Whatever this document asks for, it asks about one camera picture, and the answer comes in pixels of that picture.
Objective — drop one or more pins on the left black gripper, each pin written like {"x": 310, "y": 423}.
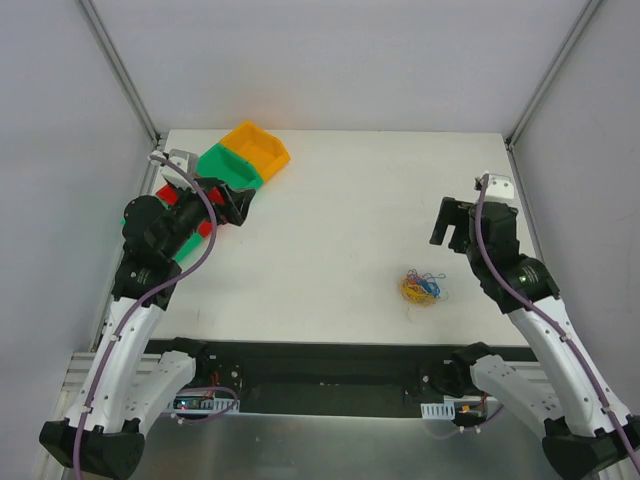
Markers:
{"x": 223, "y": 201}

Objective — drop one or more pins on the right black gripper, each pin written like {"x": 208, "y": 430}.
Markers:
{"x": 463, "y": 226}

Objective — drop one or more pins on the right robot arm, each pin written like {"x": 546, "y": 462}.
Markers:
{"x": 583, "y": 426}

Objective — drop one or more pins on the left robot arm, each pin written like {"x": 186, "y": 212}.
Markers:
{"x": 104, "y": 431}

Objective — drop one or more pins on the green plastic bin upper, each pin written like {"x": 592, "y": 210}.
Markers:
{"x": 221, "y": 163}

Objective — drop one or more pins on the green plastic bin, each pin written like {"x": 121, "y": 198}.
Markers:
{"x": 187, "y": 247}
{"x": 221, "y": 163}

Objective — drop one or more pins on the green plastic bin lower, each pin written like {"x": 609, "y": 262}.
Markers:
{"x": 187, "y": 247}

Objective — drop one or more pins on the orange plastic bin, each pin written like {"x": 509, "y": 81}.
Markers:
{"x": 265, "y": 152}

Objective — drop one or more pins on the red plastic bin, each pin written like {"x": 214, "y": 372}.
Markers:
{"x": 169, "y": 196}

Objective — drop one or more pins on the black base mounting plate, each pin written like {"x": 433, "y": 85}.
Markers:
{"x": 356, "y": 380}

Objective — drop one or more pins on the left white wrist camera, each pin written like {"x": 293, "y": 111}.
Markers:
{"x": 184, "y": 162}

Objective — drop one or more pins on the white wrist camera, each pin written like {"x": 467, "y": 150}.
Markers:
{"x": 498, "y": 188}
{"x": 184, "y": 162}

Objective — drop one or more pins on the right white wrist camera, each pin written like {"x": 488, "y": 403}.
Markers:
{"x": 498, "y": 188}

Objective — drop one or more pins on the right aluminium frame post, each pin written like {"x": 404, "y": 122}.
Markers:
{"x": 566, "y": 48}

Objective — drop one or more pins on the aluminium frame post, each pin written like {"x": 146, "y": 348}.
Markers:
{"x": 119, "y": 70}
{"x": 566, "y": 48}

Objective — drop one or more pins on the right white cable duct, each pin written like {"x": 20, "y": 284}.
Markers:
{"x": 438, "y": 411}

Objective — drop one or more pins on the white cable duct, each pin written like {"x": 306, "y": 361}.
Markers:
{"x": 438, "y": 411}
{"x": 191, "y": 405}

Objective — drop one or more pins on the left white cable duct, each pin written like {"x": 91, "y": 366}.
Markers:
{"x": 191, "y": 405}

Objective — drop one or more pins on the left aluminium frame post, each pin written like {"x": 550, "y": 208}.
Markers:
{"x": 119, "y": 70}

